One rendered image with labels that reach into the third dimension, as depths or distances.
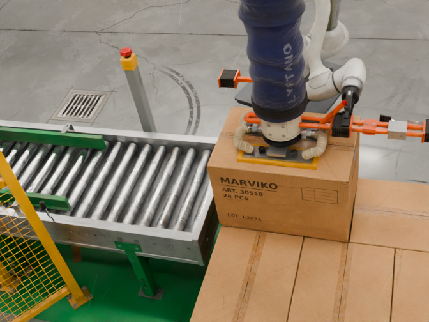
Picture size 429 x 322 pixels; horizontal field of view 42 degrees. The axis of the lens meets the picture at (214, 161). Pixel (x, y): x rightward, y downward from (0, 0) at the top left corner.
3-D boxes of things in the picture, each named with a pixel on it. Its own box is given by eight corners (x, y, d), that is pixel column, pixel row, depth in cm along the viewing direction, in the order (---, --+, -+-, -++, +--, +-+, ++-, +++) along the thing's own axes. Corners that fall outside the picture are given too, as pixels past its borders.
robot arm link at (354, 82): (362, 93, 243) (361, 102, 240) (341, 92, 246) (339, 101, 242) (363, 76, 237) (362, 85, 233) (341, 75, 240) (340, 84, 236)
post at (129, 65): (159, 185, 368) (119, 59, 298) (162, 177, 372) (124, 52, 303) (168, 186, 366) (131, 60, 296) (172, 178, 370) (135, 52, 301)
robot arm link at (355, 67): (369, 89, 241) (341, 99, 249) (371, 68, 251) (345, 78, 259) (357, 71, 236) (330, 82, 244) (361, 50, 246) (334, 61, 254)
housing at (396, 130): (387, 139, 219) (387, 131, 216) (388, 128, 223) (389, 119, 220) (405, 140, 217) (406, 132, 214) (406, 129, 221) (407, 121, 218)
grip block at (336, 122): (329, 137, 225) (329, 126, 221) (332, 121, 231) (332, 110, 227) (350, 138, 222) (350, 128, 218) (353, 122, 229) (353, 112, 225)
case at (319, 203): (219, 223, 266) (205, 165, 238) (240, 165, 292) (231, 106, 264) (347, 243, 247) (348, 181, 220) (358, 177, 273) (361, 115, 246)
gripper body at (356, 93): (360, 85, 234) (358, 99, 228) (359, 101, 240) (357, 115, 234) (342, 84, 236) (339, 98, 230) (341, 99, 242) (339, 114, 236)
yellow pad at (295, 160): (237, 161, 237) (235, 153, 234) (242, 145, 244) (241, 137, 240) (316, 170, 227) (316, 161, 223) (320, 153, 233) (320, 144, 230)
